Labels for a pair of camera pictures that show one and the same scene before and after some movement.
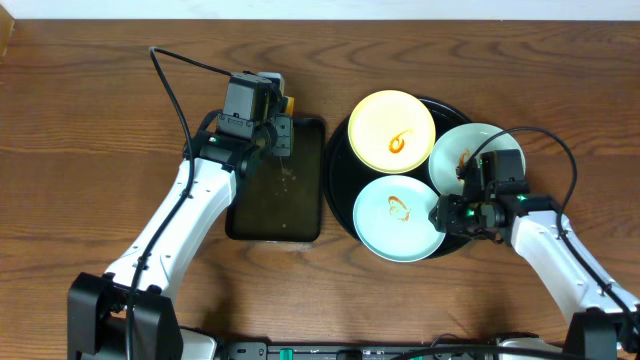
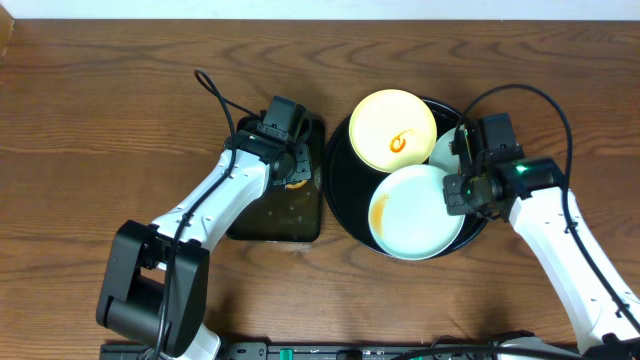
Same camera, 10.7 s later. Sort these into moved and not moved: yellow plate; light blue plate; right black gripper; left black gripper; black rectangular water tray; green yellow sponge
Moved: left black gripper; right black gripper; light blue plate; green yellow sponge
Not moved: black rectangular water tray; yellow plate
